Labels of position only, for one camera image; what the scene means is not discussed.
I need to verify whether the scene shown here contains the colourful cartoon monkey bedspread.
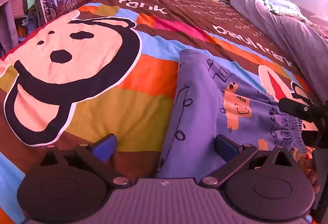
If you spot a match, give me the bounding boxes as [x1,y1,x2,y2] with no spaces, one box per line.
[1,0,320,223]

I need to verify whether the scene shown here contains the grey rumpled duvet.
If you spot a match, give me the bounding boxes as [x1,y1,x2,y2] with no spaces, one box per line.
[230,0,327,103]

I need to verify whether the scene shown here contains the person's right hand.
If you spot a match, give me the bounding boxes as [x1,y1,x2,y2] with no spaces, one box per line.
[302,158,320,194]

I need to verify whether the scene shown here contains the blue patterned kids pants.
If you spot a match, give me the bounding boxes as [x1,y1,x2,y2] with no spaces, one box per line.
[157,50,316,180]

